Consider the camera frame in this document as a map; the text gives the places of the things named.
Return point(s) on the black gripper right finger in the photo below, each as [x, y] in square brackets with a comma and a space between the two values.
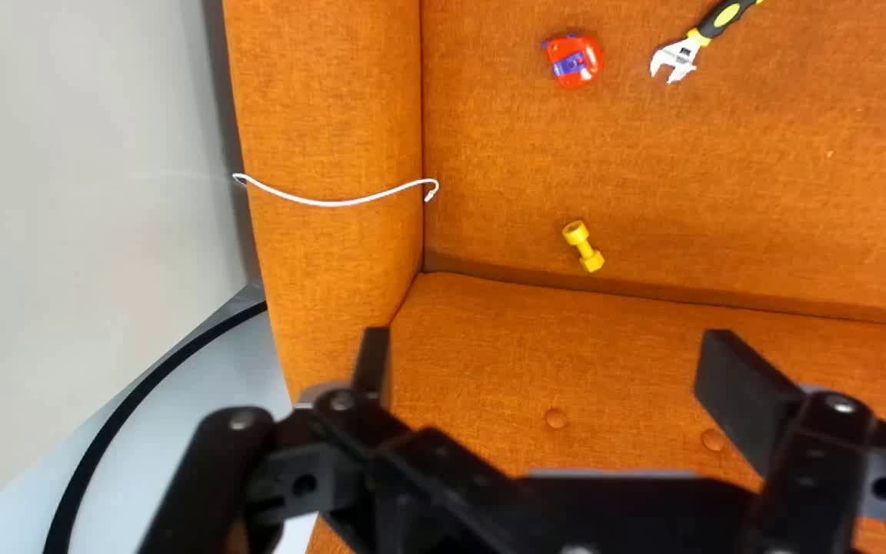
[814, 450]

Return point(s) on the small red cap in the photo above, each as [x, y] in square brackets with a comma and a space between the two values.
[573, 59]

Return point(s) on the round white panel black rim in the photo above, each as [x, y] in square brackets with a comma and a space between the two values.
[191, 378]

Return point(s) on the orange fabric sofa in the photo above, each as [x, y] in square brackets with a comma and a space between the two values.
[770, 163]

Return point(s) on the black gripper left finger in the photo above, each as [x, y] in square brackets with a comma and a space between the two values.
[361, 473]

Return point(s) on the yellow toy dumbbell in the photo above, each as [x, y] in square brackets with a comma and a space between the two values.
[581, 246]

